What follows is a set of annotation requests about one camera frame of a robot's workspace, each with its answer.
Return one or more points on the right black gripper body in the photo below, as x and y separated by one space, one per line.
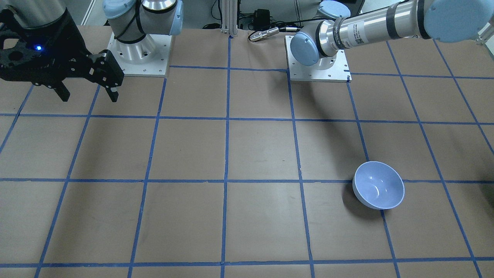
74 49

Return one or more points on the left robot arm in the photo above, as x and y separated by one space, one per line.
447 21

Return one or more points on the silver metal connector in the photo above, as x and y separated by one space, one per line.
258 36

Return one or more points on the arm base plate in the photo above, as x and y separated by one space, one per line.
154 58
333 69

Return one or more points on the aluminium frame post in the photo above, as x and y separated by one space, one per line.
229 17

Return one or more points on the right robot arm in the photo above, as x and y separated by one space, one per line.
130 20

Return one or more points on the blue bowl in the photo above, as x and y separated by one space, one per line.
378 186

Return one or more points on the black power adapter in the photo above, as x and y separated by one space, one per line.
261 18

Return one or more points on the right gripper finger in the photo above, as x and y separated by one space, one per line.
62 91
112 93

